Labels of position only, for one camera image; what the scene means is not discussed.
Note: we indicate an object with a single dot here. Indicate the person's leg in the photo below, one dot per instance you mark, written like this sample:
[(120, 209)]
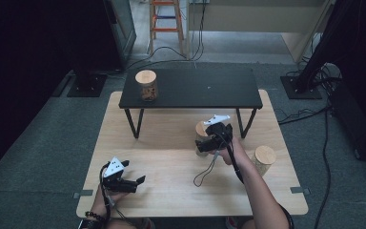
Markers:
[(127, 224), (248, 225)]

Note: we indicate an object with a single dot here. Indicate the grain-filled glass jar wooden lid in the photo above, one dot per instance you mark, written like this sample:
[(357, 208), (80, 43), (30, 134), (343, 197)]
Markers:
[(265, 157)]

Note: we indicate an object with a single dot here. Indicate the grey table bracket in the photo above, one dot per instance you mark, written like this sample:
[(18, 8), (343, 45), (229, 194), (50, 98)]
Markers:
[(82, 193), (300, 190)]

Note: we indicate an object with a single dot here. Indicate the black wristwatch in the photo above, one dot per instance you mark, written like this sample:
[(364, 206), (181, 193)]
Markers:
[(90, 224)]

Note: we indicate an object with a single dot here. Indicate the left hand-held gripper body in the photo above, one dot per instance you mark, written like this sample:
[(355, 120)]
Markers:
[(114, 178)]

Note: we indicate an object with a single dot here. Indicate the person's right leg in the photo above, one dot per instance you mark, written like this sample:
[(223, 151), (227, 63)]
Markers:
[(248, 225)]

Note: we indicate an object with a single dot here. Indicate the short glass jar wooden lid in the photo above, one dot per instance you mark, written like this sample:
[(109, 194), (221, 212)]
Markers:
[(146, 86)]

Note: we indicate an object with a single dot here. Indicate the red shoe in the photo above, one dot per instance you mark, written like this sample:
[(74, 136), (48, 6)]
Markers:
[(232, 223)]

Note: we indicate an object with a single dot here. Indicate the black square stand base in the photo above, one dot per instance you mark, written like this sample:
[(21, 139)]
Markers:
[(294, 87), (87, 85)]

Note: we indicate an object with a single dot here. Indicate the black slanted stand pole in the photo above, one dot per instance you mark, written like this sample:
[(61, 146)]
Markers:
[(324, 41)]

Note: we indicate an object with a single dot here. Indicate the black box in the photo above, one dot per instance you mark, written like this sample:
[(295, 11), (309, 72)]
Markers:
[(355, 124)]

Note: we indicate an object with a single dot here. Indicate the beige cabinet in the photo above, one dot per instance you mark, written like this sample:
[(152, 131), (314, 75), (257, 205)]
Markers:
[(254, 19)]

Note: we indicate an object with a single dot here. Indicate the dark glass-fronted cabinet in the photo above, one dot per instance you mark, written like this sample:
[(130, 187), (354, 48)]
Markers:
[(122, 31)]

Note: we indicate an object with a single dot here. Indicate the person's left leg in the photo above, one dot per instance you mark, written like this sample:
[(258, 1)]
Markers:
[(127, 224)]

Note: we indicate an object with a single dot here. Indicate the wooden step ladder orange braces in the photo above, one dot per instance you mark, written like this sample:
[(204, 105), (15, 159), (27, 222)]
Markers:
[(166, 29)]

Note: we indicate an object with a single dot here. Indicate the person's left hand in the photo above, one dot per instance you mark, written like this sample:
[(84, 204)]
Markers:
[(103, 203)]

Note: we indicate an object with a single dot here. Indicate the black shelf with metal legs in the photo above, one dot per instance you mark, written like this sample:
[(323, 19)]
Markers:
[(203, 90)]

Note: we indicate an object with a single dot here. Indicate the person's right hand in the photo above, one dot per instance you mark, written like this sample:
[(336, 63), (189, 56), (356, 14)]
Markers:
[(235, 152)]

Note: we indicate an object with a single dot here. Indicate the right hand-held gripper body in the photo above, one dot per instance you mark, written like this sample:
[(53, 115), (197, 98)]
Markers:
[(219, 132)]

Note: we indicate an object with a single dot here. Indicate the tall slim glass jar wooden lid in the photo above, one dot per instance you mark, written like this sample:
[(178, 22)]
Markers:
[(200, 130)]

